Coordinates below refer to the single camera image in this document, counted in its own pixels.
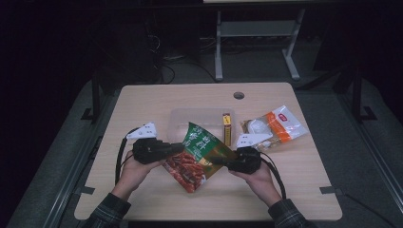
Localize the black metal stand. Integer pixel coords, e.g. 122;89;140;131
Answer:
351;65;378;124
80;77;103;124

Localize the green and red snack bag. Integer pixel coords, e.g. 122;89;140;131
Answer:
162;122;239;194

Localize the white metal stand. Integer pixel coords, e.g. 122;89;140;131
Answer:
214;8;307;82

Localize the clear packet of white buns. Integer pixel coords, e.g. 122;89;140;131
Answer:
240;104;309;153

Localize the person's left hand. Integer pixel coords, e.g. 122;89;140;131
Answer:
117;149;166;198

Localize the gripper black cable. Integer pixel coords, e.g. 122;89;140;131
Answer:
259;151;287;200
114;126;141;186

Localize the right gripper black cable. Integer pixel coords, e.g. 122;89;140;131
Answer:
259;151;287;200

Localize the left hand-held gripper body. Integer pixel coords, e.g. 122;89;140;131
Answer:
125;122;175;165

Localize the thin black floor cable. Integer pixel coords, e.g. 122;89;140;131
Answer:
342;192;398;228

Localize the person's right hand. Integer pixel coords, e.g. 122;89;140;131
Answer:
228;160;282;207

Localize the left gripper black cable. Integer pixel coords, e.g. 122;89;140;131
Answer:
114;126;141;186

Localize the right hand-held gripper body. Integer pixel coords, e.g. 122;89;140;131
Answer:
226;132;274;175

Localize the grey tape strip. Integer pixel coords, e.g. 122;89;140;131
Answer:
73;185;96;196
318;185;344;196

